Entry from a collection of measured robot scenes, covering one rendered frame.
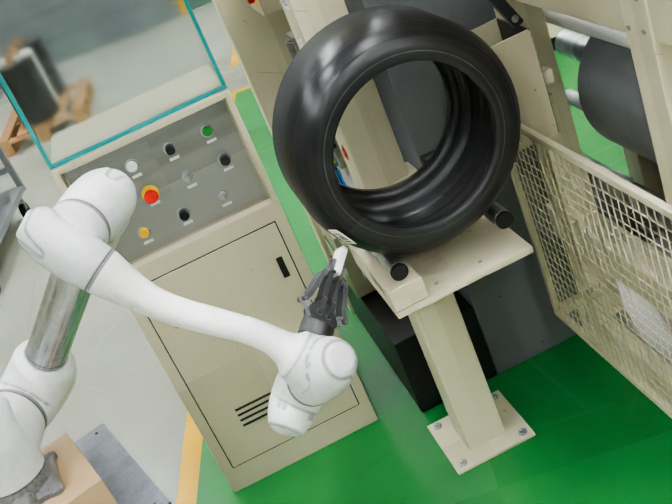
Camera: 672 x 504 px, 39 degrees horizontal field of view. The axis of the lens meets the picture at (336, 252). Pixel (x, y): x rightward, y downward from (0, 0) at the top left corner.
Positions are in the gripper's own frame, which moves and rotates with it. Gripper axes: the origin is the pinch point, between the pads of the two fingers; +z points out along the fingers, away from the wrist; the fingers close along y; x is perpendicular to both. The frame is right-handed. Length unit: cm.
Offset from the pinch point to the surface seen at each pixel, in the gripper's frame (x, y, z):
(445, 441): -62, 93, 5
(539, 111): 14, 37, 65
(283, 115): 1.0, -25.4, 24.3
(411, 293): -0.3, 22.0, 4.0
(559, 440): -29, 109, 8
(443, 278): 0.7, 29.5, 12.2
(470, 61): 33, -2, 41
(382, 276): -7.7, 17.7, 8.4
